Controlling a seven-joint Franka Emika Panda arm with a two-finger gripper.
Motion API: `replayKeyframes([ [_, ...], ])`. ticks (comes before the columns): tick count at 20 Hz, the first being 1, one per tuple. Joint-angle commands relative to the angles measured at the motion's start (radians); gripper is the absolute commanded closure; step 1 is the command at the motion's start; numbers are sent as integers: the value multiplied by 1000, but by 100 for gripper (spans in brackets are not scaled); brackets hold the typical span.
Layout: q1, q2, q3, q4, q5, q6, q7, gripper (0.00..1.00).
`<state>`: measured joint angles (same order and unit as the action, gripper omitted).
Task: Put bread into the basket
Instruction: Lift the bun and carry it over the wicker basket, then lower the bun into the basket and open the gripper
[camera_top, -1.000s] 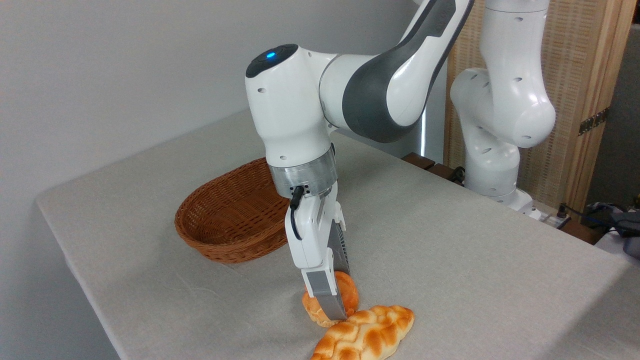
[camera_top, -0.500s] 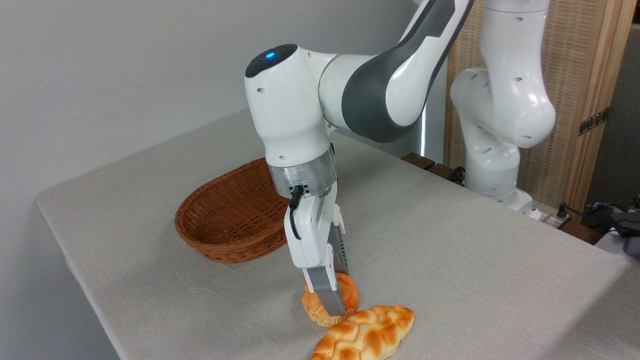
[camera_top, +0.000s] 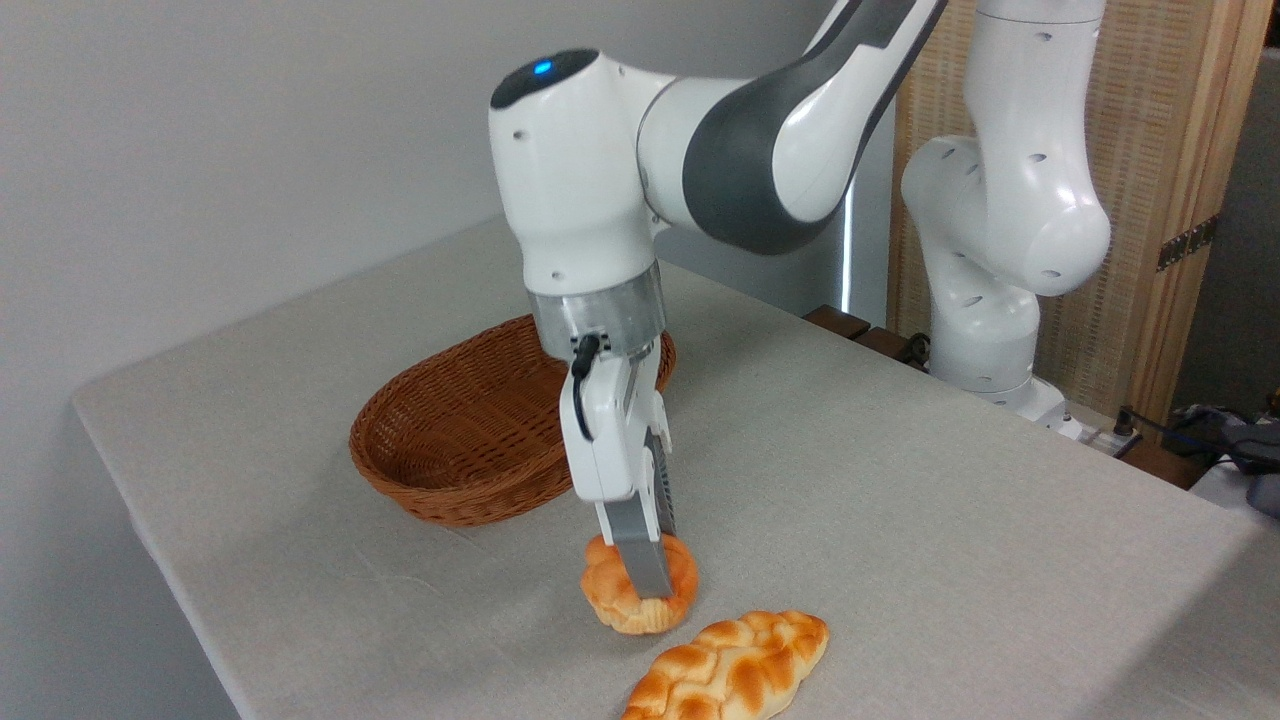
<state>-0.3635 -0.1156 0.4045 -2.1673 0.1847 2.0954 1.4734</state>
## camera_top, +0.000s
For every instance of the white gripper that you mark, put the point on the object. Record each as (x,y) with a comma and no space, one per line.
(610,440)

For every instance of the round knotted bread bun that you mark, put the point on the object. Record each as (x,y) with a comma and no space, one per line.
(610,600)

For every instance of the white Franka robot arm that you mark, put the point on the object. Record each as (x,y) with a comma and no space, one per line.
(570,180)

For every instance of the long braided bread loaf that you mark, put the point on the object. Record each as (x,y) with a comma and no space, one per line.
(735,670)

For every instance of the brown wicker oval basket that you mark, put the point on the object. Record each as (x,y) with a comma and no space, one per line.
(460,430)

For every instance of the grey tablecloth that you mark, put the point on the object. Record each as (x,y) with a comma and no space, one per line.
(900,520)

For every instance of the dark grey bag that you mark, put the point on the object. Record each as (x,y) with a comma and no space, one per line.
(1245,450)

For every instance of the dark metal hinge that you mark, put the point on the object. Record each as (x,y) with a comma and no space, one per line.
(1188,243)

